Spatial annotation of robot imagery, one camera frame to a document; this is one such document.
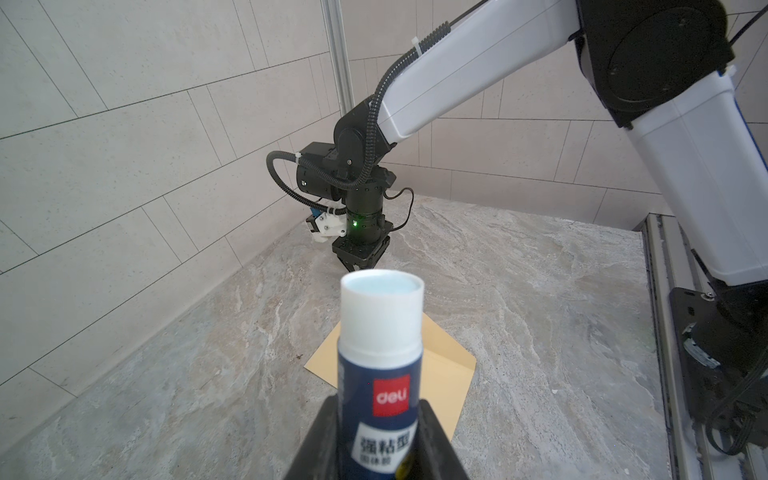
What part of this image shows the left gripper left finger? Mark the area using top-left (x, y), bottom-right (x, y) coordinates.
top-left (283, 395), bottom-right (339, 480)

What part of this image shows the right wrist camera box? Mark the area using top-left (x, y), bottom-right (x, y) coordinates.
top-left (305, 209), bottom-right (348, 243)

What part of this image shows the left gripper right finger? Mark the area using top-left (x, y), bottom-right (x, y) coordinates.
top-left (418, 399), bottom-right (469, 480)

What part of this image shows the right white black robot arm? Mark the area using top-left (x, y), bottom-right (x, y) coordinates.
top-left (294, 1), bottom-right (767, 287)

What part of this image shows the blue white glue stick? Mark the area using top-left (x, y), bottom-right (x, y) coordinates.
top-left (337, 269), bottom-right (424, 479)

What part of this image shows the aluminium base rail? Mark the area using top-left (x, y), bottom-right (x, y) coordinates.
top-left (637, 213), bottom-right (767, 479)

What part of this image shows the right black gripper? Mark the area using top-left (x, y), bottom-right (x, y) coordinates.
top-left (332, 220), bottom-right (394, 272)

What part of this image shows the yellow paper envelope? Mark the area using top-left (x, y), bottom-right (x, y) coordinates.
top-left (305, 314), bottom-right (476, 440)

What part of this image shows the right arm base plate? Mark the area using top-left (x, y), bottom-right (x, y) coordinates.
top-left (669, 287), bottom-right (767, 455)

